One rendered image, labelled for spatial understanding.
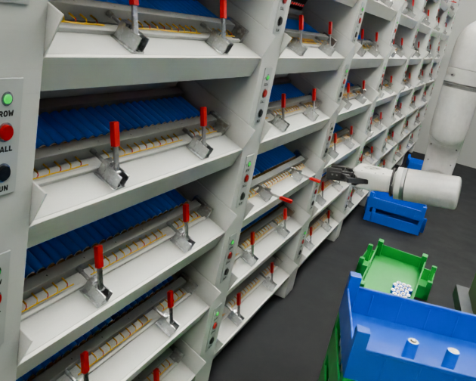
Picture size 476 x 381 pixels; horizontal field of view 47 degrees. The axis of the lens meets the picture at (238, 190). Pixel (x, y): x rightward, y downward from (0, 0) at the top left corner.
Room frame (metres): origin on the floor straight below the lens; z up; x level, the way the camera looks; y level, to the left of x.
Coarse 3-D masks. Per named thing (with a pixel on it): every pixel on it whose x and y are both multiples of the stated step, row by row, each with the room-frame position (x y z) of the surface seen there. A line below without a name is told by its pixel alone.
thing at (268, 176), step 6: (300, 156) 1.77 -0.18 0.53; (288, 162) 1.67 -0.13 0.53; (294, 162) 1.70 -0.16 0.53; (300, 162) 1.74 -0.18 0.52; (276, 168) 1.57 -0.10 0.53; (282, 168) 1.59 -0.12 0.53; (288, 168) 1.63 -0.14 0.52; (264, 174) 1.48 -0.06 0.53; (270, 174) 1.50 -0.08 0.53; (276, 174) 1.53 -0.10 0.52; (282, 174) 1.59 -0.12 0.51; (252, 180) 1.40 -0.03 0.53; (258, 180) 1.42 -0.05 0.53; (264, 180) 1.45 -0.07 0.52; (252, 186) 1.37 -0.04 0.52; (270, 186) 1.47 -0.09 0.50
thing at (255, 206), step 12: (288, 144) 1.83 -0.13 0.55; (300, 144) 1.81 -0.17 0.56; (312, 156) 1.80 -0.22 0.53; (300, 168) 1.75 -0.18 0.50; (312, 168) 1.79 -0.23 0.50; (276, 180) 1.55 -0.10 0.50; (288, 180) 1.60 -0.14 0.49; (276, 192) 1.47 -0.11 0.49; (288, 192) 1.54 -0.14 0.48; (252, 204) 1.22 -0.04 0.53; (264, 204) 1.37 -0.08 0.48; (276, 204) 1.49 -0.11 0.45; (252, 216) 1.30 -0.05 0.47
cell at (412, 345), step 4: (408, 340) 0.72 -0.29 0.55; (412, 340) 0.72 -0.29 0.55; (416, 340) 0.72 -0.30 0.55; (408, 344) 0.71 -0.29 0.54; (412, 344) 0.71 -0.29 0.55; (416, 344) 0.71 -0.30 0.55; (404, 348) 0.72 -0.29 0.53; (408, 348) 0.71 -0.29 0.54; (412, 348) 0.71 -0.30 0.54; (416, 348) 0.71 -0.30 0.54; (404, 352) 0.71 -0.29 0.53; (408, 352) 0.71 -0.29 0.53; (412, 352) 0.71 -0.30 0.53; (404, 356) 0.71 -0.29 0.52; (408, 356) 0.71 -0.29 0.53; (412, 356) 0.71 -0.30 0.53
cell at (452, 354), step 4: (448, 348) 0.71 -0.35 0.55; (452, 348) 0.72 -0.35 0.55; (448, 352) 0.71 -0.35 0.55; (452, 352) 0.71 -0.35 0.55; (456, 352) 0.71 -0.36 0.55; (444, 356) 0.71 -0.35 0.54; (448, 356) 0.71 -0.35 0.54; (452, 356) 0.70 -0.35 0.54; (456, 356) 0.70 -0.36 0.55; (444, 360) 0.71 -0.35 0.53; (448, 360) 0.70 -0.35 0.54; (452, 360) 0.70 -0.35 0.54; (456, 360) 0.70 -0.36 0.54; (444, 364) 0.71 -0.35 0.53; (448, 364) 0.70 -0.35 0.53; (452, 364) 0.70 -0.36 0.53; (448, 368) 0.70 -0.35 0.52; (452, 368) 0.70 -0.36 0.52
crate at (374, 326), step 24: (360, 288) 0.88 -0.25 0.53; (360, 312) 0.88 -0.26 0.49; (384, 312) 0.88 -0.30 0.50; (408, 312) 0.88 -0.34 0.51; (432, 312) 0.87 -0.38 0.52; (456, 312) 0.87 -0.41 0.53; (360, 336) 0.69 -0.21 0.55; (384, 336) 0.82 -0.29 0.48; (408, 336) 0.84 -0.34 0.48; (432, 336) 0.86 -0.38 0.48; (456, 336) 0.87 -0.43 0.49; (360, 360) 0.69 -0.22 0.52; (384, 360) 0.69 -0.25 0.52; (408, 360) 0.68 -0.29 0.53; (432, 360) 0.78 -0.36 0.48
